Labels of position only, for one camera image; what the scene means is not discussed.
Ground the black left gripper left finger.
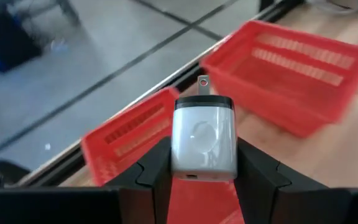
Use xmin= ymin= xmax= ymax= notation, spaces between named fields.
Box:
xmin=106 ymin=136 xmax=173 ymax=224

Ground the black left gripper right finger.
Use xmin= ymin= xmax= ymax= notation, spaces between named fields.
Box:
xmin=233 ymin=137 xmax=351 ymax=224

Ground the white charger black top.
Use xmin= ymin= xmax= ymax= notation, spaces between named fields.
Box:
xmin=170 ymin=75 xmax=239 ymax=182

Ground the red plastic basket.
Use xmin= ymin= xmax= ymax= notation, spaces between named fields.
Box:
xmin=200 ymin=19 xmax=358 ymax=139
xmin=80 ymin=86 xmax=246 ymax=224

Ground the dark blue floor equipment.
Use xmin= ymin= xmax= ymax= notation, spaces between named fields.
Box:
xmin=0 ymin=0 xmax=45 ymax=73

